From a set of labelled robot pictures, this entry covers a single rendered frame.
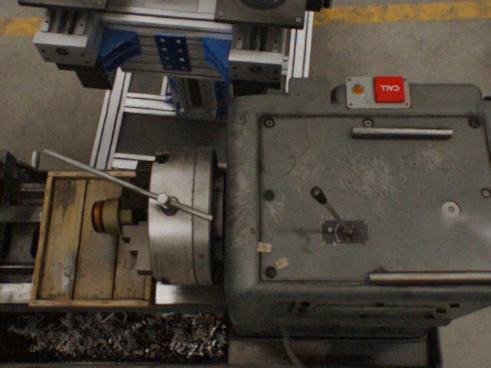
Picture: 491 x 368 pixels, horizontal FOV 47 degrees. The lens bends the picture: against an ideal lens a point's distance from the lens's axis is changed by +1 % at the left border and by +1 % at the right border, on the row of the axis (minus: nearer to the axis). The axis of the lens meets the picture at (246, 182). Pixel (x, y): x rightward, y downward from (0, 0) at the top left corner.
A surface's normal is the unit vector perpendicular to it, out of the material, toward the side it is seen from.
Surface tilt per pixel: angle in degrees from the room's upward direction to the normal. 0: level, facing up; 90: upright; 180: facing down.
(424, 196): 0
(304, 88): 0
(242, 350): 0
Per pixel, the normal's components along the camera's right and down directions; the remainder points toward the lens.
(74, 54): -0.11, 0.93
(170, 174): -0.01, -0.60
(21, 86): -0.01, -0.36
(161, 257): -0.01, 0.51
